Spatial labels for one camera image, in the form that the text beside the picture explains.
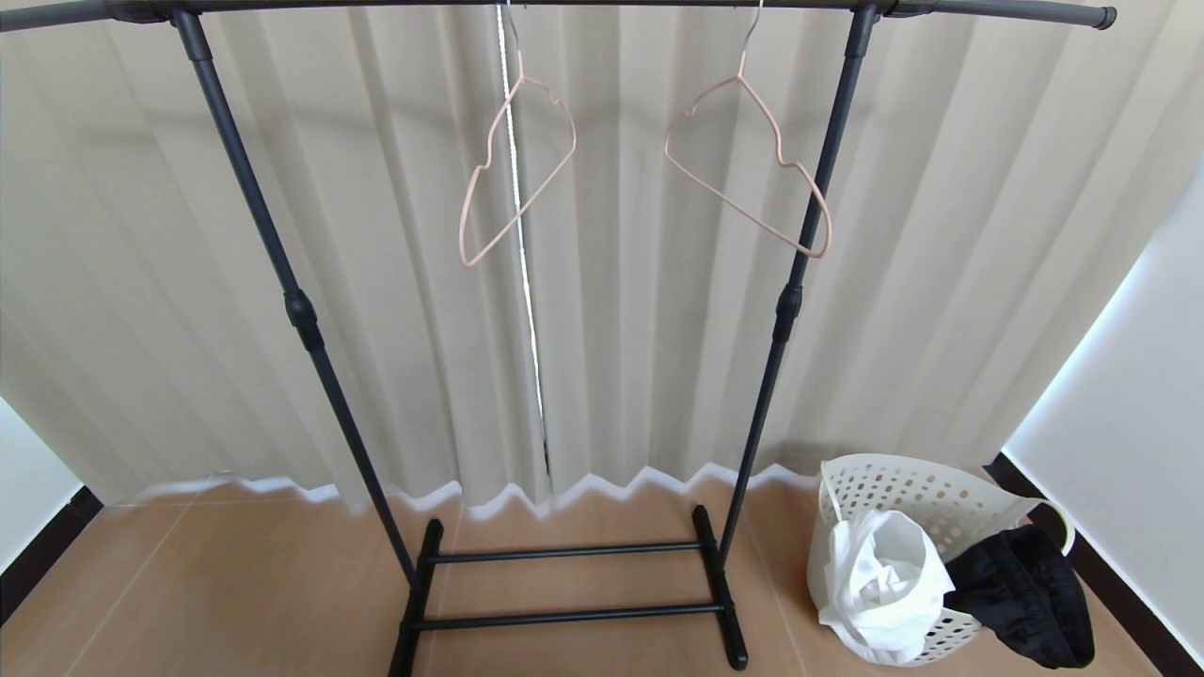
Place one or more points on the white printed t-shirt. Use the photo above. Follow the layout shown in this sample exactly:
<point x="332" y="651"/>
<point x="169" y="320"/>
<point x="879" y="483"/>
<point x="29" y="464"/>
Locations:
<point x="884" y="583"/>

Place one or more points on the pink clothes hanger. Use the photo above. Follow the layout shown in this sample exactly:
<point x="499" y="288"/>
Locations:
<point x="742" y="64"/>
<point x="519" y="68"/>

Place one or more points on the black clothes rack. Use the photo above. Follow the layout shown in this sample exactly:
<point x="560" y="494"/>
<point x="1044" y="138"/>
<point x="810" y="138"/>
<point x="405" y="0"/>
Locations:
<point x="303" y="315"/>

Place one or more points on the white laundry basket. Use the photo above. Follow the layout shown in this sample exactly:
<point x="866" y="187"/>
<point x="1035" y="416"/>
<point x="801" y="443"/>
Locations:
<point x="903" y="489"/>

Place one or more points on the beige curtain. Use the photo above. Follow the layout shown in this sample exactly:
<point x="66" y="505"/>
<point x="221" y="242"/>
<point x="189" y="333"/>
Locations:
<point x="658" y="282"/>

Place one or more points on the black garment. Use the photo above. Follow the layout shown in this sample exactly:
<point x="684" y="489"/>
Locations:
<point x="1025" y="592"/>

